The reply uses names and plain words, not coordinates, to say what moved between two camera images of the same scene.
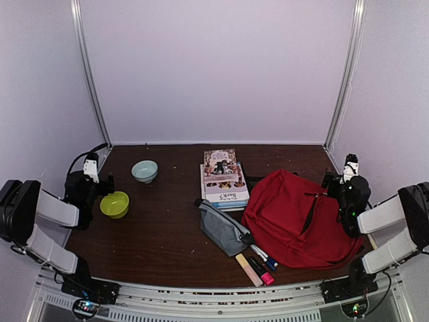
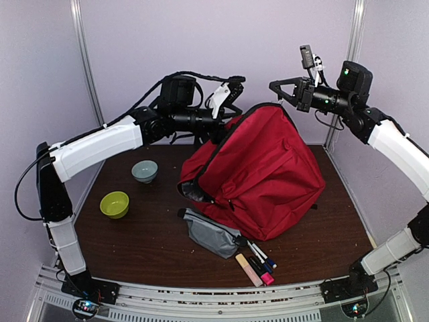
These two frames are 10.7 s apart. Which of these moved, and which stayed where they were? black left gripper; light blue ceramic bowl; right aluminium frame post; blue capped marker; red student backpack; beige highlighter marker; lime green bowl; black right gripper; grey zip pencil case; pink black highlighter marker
Moved: black right gripper; grey zip pencil case; red student backpack; black left gripper
Stayed: light blue ceramic bowl; lime green bowl; beige highlighter marker; blue capped marker; right aluminium frame post; pink black highlighter marker
